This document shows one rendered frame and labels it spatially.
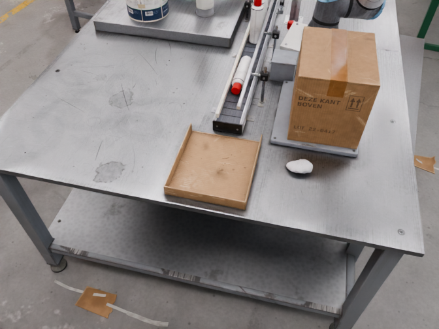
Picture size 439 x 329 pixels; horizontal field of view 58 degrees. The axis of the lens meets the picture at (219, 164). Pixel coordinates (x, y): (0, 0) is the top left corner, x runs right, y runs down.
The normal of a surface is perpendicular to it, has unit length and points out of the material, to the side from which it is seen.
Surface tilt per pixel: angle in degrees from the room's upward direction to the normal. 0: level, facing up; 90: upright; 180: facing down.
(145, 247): 1
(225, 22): 0
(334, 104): 90
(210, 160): 0
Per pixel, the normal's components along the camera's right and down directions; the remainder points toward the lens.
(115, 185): 0.00, -0.66
